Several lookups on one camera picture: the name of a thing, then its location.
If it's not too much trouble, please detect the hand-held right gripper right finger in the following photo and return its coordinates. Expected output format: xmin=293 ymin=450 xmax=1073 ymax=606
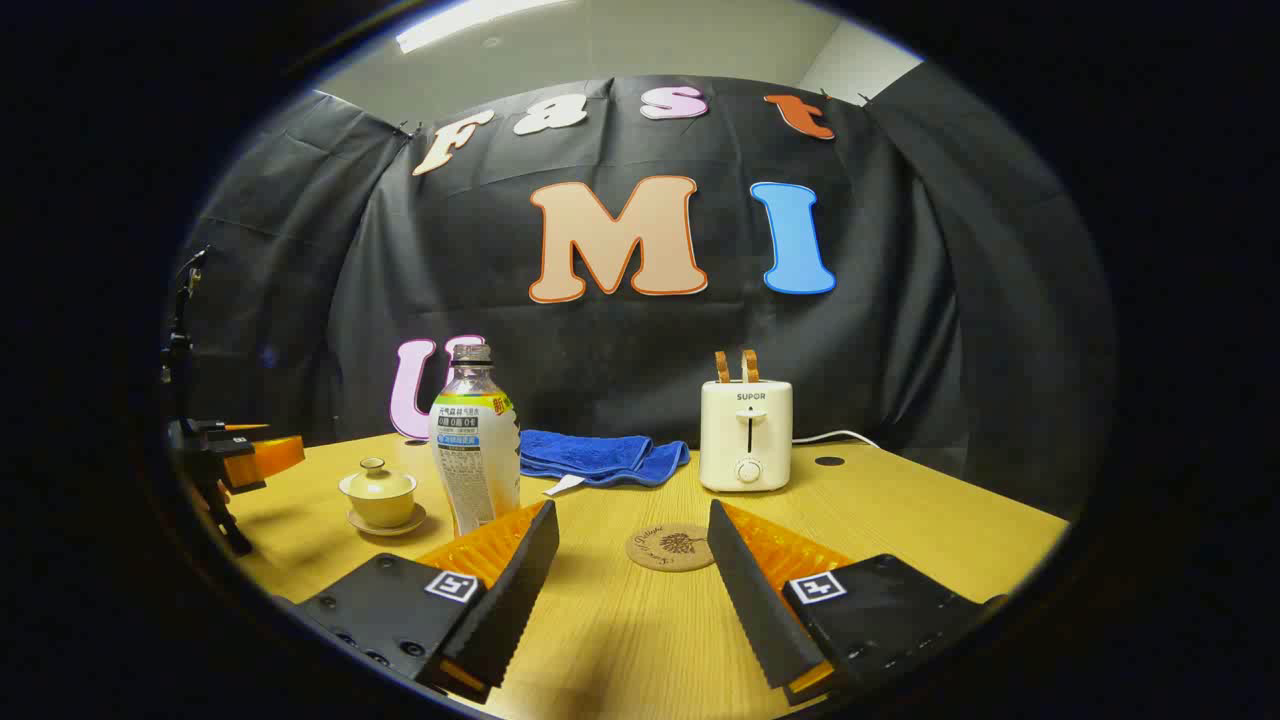
xmin=707 ymin=499 xmax=1011 ymax=706

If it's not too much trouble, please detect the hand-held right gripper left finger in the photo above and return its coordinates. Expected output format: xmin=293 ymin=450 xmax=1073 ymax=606
xmin=290 ymin=500 xmax=561 ymax=706

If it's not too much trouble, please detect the round cork coaster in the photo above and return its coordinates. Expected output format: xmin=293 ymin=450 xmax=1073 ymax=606
xmin=626 ymin=523 xmax=717 ymax=573

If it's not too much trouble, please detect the cream teacup lid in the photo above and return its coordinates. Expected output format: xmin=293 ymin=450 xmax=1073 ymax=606
xmin=338 ymin=457 xmax=418 ymax=498

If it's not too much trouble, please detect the cream ceramic teacup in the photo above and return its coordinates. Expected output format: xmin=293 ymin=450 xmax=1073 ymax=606
xmin=342 ymin=485 xmax=418 ymax=529

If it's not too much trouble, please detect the clear plastic water bottle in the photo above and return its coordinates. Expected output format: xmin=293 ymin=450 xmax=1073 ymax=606
xmin=428 ymin=342 xmax=522 ymax=538

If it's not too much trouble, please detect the cream ceramic saucer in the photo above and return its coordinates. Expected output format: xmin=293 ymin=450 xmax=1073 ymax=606
xmin=346 ymin=503 xmax=428 ymax=538

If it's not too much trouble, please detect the blue folded towel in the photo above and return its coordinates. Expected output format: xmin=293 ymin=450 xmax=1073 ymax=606
xmin=519 ymin=429 xmax=691 ymax=497

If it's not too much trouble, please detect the white toaster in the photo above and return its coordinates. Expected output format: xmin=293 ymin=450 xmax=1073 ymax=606
xmin=699 ymin=379 xmax=794 ymax=493

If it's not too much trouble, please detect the black backdrop cloth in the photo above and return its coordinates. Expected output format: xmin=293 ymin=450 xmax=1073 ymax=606
xmin=165 ymin=60 xmax=1116 ymax=521

